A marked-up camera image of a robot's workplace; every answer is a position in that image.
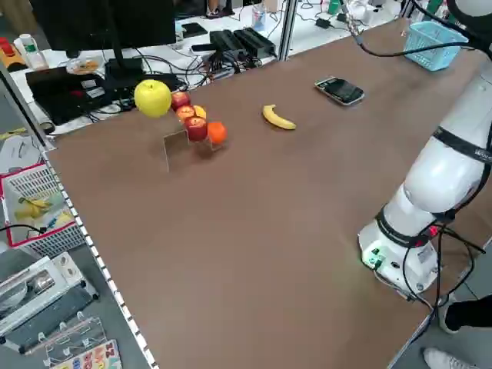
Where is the plate of snacks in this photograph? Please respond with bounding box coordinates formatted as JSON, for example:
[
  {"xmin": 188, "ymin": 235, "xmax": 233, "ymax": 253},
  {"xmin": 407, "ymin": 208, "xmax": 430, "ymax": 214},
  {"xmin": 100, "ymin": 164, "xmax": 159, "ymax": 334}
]
[{"xmin": 65, "ymin": 59, "xmax": 100, "ymax": 75}]

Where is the blue plastic basket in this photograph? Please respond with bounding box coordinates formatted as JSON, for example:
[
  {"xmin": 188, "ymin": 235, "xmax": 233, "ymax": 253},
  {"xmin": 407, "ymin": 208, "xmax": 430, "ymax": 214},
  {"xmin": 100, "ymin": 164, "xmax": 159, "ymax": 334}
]
[{"xmin": 402, "ymin": 21, "xmax": 470, "ymax": 72}]

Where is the clear plastic rack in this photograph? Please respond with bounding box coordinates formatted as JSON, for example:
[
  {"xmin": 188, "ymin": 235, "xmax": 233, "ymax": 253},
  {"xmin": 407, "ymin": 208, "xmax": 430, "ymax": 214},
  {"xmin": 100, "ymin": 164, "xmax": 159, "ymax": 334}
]
[{"xmin": 18, "ymin": 311, "xmax": 108, "ymax": 362}]

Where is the black computer monitor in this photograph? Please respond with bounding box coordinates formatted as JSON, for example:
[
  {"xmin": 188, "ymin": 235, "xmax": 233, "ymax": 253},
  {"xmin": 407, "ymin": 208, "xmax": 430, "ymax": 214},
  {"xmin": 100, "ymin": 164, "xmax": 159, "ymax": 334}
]
[{"xmin": 28, "ymin": 0, "xmax": 177, "ymax": 53}]

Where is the yellow banana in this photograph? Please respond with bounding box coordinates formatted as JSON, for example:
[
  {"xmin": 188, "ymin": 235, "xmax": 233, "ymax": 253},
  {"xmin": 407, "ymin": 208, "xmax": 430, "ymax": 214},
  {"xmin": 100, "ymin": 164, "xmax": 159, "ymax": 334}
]
[{"xmin": 262, "ymin": 104, "xmax": 298, "ymax": 131}]

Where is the red apple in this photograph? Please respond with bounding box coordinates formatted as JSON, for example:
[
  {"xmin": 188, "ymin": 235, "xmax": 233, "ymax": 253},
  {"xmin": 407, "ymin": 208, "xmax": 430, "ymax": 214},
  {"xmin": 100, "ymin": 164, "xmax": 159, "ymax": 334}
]
[
  {"xmin": 184, "ymin": 116, "xmax": 209, "ymax": 142},
  {"xmin": 175, "ymin": 105, "xmax": 196, "ymax": 124},
  {"xmin": 171, "ymin": 91, "xmax": 192, "ymax": 111}
]

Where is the orange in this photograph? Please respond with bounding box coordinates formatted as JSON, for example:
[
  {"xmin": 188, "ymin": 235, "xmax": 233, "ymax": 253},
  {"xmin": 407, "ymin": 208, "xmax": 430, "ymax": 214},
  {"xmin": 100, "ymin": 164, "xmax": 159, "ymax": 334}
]
[{"xmin": 207, "ymin": 121, "xmax": 228, "ymax": 145}]

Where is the clear water bottle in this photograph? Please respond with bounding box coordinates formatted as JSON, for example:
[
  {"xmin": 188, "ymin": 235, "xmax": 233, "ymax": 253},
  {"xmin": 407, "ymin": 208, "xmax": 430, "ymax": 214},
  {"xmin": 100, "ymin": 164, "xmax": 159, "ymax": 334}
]
[{"xmin": 251, "ymin": 4, "xmax": 267, "ymax": 32}]

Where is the toy banana bunch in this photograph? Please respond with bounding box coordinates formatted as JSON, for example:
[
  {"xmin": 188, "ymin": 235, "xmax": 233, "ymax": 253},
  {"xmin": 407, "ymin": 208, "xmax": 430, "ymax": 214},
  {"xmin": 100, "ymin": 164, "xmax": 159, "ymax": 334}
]
[{"xmin": 15, "ymin": 195, "xmax": 55, "ymax": 221}]

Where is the person's white shoe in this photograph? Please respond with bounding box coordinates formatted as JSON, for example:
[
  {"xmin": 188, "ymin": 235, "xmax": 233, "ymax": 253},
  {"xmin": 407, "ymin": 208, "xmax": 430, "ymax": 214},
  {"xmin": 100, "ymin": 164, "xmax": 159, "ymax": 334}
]
[
  {"xmin": 437, "ymin": 294, "xmax": 459, "ymax": 334},
  {"xmin": 422, "ymin": 347, "xmax": 481, "ymax": 369}
]

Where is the aluminium frame post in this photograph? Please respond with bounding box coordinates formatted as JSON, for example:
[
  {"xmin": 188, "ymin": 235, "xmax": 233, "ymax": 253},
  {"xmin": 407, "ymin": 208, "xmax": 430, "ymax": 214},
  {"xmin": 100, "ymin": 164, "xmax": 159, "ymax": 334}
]
[{"xmin": 279, "ymin": 0, "xmax": 299, "ymax": 61}]

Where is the black laptop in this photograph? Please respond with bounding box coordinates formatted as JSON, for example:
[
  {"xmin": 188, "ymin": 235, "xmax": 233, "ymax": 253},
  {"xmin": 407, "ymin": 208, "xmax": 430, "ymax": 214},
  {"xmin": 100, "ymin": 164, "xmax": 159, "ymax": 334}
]
[{"xmin": 25, "ymin": 67, "xmax": 107, "ymax": 126}]

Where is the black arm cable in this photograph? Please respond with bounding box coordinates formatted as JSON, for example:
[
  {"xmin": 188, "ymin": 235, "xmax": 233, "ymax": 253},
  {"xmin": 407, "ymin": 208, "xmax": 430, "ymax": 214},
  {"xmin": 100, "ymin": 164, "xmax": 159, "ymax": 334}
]
[{"xmin": 337, "ymin": 0, "xmax": 476, "ymax": 58}]

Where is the person's leg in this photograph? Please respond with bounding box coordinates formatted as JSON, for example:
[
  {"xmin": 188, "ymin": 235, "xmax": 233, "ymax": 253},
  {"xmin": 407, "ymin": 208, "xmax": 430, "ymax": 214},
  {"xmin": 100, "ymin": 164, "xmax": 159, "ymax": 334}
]
[{"xmin": 445, "ymin": 301, "xmax": 492, "ymax": 334}]

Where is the white basket with red rim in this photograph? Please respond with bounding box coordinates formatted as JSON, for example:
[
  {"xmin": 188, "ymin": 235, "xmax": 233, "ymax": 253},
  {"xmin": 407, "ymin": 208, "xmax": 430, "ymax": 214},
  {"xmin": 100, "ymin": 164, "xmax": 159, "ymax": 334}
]
[{"xmin": 0, "ymin": 163, "xmax": 88, "ymax": 258}]

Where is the clear acrylic stepped stand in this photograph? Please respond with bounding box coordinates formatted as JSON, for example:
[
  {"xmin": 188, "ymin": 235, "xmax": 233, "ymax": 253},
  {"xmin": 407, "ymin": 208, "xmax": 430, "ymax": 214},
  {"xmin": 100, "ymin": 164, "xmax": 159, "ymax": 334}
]
[{"xmin": 162, "ymin": 110, "xmax": 228, "ymax": 172}]

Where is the black base cable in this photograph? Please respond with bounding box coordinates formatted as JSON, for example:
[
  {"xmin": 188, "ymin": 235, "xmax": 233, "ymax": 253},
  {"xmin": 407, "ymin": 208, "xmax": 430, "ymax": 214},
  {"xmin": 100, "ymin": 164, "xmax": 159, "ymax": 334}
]
[{"xmin": 399, "ymin": 221, "xmax": 487, "ymax": 320}]

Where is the colourful alphabet puzzle board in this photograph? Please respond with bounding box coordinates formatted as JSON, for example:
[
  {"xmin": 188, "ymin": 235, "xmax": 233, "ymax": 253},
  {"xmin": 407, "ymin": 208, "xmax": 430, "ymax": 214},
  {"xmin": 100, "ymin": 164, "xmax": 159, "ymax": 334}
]
[{"xmin": 53, "ymin": 340, "xmax": 122, "ymax": 369}]

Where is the white grey appliance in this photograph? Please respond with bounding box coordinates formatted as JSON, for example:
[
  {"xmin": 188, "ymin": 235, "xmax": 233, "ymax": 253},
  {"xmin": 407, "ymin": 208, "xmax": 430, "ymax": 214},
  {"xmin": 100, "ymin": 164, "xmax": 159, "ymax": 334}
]
[{"xmin": 0, "ymin": 256, "xmax": 99, "ymax": 345}]

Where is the black monitor stand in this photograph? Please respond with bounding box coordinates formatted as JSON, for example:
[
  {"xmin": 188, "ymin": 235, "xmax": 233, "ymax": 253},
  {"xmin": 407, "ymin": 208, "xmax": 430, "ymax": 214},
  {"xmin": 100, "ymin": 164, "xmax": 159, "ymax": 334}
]
[{"xmin": 101, "ymin": 0, "xmax": 147, "ymax": 91}]

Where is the white plastic bottle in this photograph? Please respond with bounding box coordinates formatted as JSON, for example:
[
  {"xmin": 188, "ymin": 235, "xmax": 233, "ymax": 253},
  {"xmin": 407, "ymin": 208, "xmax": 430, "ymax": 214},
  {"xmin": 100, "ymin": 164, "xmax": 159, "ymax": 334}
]
[{"xmin": 14, "ymin": 33, "xmax": 48, "ymax": 70}]

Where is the black power brick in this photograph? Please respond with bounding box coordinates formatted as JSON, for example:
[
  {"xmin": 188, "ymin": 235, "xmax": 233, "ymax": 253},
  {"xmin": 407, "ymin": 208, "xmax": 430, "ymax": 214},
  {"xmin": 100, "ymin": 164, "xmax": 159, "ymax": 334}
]
[
  {"xmin": 233, "ymin": 27, "xmax": 277, "ymax": 57},
  {"xmin": 209, "ymin": 29, "xmax": 247, "ymax": 55}
]

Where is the large yellow-green apple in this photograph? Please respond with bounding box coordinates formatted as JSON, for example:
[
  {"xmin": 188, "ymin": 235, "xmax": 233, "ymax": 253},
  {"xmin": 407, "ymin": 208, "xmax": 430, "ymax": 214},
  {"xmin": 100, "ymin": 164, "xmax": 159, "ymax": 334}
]
[{"xmin": 134, "ymin": 79, "xmax": 173, "ymax": 118}]

